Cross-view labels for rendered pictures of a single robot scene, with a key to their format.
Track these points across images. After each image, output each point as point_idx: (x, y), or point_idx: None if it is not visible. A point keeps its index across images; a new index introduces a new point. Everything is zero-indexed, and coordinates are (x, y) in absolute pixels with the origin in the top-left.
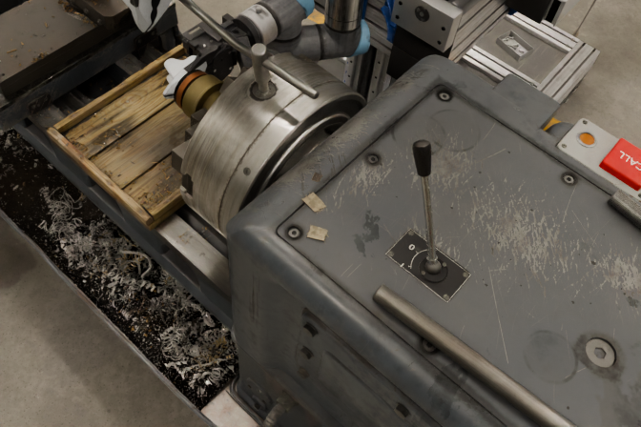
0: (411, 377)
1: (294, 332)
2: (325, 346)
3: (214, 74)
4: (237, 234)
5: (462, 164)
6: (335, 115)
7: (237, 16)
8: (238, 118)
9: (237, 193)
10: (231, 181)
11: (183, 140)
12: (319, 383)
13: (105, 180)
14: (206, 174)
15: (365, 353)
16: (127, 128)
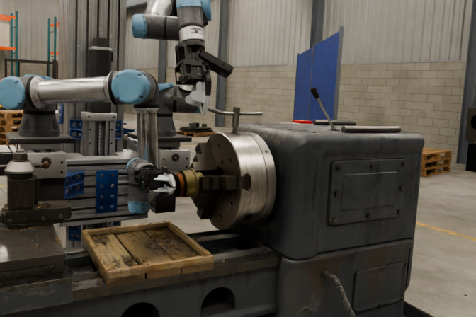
0: (372, 136)
1: (325, 195)
2: (343, 172)
3: (168, 182)
4: (309, 139)
5: (292, 126)
6: None
7: (142, 166)
8: (244, 140)
9: (270, 161)
10: (265, 159)
11: (157, 246)
12: (341, 216)
13: (173, 261)
14: (254, 165)
15: (360, 141)
16: (129, 257)
